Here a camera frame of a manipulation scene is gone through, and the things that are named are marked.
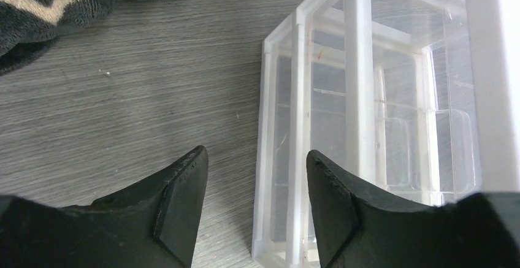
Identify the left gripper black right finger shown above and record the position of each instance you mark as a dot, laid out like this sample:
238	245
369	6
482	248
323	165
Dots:
358	224

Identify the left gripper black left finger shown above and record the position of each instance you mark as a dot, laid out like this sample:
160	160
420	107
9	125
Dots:
151	223

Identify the white plastic drawer organizer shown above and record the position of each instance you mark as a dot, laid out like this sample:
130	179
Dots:
417	97

